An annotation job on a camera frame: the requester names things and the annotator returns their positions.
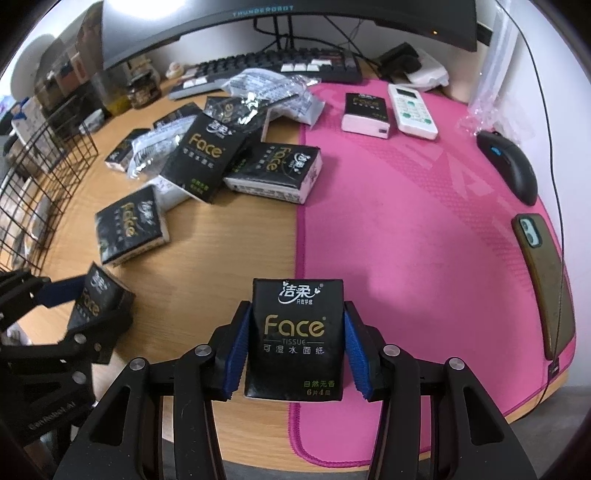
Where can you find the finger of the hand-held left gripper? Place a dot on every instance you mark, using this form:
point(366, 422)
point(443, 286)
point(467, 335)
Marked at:
point(99, 337)
point(60, 291)

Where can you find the white power adapter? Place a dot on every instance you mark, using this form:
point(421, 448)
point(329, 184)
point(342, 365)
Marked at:
point(431, 71)

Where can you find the white round object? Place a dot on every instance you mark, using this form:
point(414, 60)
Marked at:
point(30, 69)

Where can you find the black keyboard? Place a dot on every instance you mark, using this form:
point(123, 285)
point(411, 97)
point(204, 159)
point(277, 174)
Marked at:
point(258, 69)

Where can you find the phone in brown case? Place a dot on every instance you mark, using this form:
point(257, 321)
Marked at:
point(547, 281)

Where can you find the black charger block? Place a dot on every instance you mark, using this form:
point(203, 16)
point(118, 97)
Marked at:
point(399, 57)

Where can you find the small glass jar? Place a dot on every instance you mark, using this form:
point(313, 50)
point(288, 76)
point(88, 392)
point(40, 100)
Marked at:
point(143, 91)

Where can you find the crumpled clear plastic wrapper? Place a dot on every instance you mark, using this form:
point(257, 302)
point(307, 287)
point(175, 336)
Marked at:
point(152, 147)

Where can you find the clear printed plastic wrapper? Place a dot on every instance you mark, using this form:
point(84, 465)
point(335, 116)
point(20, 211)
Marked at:
point(277, 90)

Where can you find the small beige figurine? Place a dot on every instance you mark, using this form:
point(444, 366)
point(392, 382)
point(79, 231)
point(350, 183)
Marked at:
point(175, 70)

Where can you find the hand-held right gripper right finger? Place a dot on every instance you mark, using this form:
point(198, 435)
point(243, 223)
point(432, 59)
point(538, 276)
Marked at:
point(356, 346)

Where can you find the white remote control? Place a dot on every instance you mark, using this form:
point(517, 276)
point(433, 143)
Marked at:
point(411, 110)

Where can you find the black computer mouse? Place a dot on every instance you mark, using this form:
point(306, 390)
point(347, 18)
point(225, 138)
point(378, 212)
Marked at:
point(512, 166)

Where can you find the cluttered storage shelf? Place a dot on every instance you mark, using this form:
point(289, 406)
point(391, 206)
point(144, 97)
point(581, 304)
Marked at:
point(69, 69)

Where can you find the clear plastic bag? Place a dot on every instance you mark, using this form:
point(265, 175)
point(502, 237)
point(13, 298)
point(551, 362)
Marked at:
point(489, 83)

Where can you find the pink desk mat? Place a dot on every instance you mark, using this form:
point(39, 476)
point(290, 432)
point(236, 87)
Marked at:
point(415, 240)

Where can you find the black curved monitor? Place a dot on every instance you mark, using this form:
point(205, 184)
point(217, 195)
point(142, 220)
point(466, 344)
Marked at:
point(286, 27)

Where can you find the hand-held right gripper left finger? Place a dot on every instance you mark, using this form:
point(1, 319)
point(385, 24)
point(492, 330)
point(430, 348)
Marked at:
point(239, 344)

